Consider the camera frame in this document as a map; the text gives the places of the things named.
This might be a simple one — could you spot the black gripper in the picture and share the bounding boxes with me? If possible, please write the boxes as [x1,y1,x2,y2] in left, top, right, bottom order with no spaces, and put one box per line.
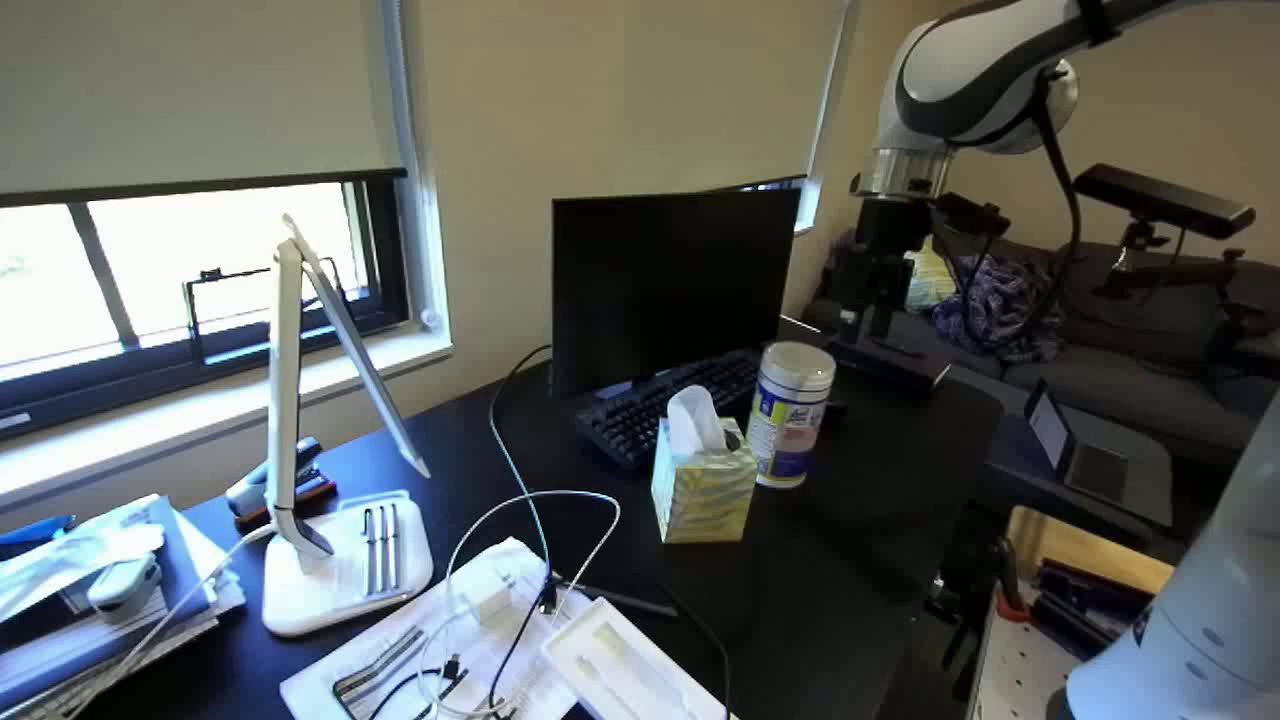
[849,196,946,350]

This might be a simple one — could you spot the yellow patterned tissue box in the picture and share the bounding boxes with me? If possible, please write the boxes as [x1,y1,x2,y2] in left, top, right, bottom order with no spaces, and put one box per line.
[649,381,762,547]

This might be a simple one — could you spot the flat black box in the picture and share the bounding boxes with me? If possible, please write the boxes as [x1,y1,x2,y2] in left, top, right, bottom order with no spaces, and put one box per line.
[822,329,960,399]

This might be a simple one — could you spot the yellow pillow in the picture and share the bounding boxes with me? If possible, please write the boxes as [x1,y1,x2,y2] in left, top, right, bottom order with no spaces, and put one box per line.
[906,236,965,316]

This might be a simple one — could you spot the purple patterned cloth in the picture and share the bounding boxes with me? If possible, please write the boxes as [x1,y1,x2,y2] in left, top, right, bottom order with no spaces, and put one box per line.
[927,245,1070,368]

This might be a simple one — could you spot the white wipes canister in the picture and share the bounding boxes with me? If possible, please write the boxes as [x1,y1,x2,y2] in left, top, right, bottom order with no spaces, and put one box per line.
[744,337,839,491]

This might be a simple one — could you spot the black computer monitor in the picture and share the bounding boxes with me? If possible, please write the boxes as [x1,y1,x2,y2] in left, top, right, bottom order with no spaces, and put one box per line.
[549,177,810,403]

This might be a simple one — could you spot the open dark laptop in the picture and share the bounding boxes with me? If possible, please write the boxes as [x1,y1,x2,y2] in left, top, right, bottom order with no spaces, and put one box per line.
[1021,376,1181,533]

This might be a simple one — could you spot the black keyboard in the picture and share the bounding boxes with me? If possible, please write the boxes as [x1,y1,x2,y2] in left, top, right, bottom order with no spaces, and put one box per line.
[574,346,770,477]

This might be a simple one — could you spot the dark grey sofa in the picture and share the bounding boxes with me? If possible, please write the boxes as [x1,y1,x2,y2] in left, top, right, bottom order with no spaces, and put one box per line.
[805,196,1280,470]

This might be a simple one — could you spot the wooden crate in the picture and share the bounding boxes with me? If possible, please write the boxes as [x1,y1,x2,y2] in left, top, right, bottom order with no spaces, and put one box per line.
[998,500,1181,610]

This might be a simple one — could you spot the dark blue tools in crate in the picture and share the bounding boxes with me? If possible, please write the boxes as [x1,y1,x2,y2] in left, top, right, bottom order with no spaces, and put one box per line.
[1030,554,1162,658]

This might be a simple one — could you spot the white foam tray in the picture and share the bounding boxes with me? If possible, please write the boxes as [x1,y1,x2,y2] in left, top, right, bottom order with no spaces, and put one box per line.
[536,592,736,720]

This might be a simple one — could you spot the white desk lamp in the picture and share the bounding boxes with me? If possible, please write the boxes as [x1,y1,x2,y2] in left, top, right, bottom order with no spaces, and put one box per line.
[256,210,441,638]

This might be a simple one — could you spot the grey metal tweezers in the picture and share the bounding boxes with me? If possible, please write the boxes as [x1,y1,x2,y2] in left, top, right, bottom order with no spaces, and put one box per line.
[329,623,432,712]

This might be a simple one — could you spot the black and red stapler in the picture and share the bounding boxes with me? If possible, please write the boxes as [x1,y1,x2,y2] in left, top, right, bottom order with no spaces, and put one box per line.
[219,437,340,533]

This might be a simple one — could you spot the beige roller window blind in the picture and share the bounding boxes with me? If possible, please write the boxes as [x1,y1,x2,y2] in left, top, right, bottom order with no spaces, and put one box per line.
[0,0,411,208]

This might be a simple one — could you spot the small white rounded device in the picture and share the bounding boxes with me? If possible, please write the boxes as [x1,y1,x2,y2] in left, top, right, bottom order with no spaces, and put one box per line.
[80,547,169,623]

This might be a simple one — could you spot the black framed window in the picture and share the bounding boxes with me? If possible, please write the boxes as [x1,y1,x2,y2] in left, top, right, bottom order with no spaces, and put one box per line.
[0,171,411,443]

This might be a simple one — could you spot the stack of books and papers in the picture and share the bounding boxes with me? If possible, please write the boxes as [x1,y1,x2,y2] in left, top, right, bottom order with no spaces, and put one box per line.
[0,491,252,720]

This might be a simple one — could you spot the blue flat item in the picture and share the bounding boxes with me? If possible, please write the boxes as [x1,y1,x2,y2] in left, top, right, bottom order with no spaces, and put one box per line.
[0,512,80,562]

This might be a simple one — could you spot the black camera bar on stand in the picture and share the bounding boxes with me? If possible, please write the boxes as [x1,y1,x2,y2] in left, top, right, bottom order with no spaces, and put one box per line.
[1073,159,1262,275]

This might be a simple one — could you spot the white looping cable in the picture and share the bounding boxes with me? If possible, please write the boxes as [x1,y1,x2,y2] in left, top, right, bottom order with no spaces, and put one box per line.
[437,338,629,632]

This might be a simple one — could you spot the thin black cable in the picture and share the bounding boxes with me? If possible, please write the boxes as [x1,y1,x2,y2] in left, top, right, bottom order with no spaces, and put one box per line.
[366,572,566,720]

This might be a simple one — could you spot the black wire window bracket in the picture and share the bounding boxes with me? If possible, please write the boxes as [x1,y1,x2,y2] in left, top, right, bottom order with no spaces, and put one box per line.
[179,258,348,373]

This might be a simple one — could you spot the white lamp power cable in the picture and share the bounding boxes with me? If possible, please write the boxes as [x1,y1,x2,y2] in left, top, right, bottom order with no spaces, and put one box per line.
[57,520,281,720]

